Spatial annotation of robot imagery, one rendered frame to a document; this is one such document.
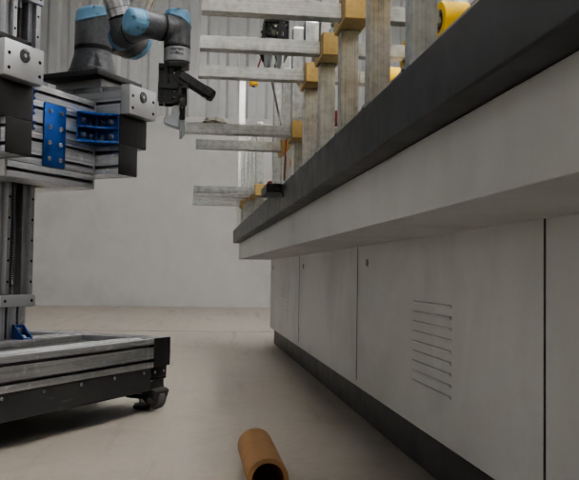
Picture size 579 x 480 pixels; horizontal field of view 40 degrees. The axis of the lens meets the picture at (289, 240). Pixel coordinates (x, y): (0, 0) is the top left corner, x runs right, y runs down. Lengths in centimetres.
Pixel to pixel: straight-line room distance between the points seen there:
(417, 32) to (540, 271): 39
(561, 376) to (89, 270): 915
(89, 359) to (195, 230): 778
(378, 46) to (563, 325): 55
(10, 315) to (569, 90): 202
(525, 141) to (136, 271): 934
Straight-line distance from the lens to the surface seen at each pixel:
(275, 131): 227
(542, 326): 120
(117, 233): 1004
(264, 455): 160
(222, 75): 204
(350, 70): 159
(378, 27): 136
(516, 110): 79
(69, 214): 1015
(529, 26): 68
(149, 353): 247
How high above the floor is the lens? 44
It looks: 2 degrees up
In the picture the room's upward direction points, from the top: 1 degrees clockwise
